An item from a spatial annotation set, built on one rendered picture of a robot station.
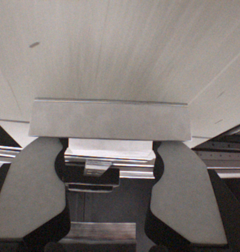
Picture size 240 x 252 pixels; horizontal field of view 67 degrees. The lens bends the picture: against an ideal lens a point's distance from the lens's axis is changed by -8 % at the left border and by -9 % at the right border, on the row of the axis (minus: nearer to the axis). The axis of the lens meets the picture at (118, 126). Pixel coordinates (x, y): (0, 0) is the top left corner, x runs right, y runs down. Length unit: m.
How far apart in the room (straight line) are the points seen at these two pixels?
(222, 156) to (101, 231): 0.46
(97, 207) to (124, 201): 0.10
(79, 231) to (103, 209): 0.51
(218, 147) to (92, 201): 0.47
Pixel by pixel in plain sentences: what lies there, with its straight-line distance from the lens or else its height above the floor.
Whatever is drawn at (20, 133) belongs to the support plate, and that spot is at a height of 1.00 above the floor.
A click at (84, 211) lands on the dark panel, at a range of 0.75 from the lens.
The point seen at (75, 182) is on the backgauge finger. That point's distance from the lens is 0.42.
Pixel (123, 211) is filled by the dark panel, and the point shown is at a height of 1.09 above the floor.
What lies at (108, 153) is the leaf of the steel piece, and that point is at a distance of 0.22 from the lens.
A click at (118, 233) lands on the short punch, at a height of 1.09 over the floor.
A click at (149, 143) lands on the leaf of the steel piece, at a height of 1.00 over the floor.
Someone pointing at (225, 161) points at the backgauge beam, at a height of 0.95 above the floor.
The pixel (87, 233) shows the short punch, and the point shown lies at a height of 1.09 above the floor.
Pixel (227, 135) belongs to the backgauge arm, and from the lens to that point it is 0.69.
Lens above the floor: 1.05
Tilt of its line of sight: 21 degrees down
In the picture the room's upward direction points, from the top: 179 degrees counter-clockwise
